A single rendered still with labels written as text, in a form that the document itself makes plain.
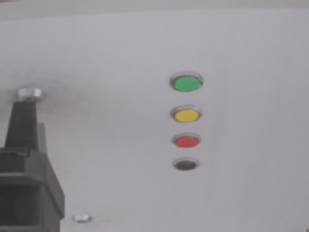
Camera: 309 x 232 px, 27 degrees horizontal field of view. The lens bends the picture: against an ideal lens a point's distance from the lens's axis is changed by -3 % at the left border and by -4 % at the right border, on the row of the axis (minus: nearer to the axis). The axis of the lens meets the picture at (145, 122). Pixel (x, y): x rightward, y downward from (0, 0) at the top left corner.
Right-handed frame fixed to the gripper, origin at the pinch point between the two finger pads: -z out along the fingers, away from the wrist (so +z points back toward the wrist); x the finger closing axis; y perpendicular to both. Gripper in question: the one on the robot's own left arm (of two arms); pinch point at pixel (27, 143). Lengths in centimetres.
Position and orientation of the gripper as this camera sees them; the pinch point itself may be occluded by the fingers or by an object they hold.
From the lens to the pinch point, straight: 58.3
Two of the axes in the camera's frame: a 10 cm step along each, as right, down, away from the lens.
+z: 0.2, 8.9, -4.6
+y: -10.0, 0.4, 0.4
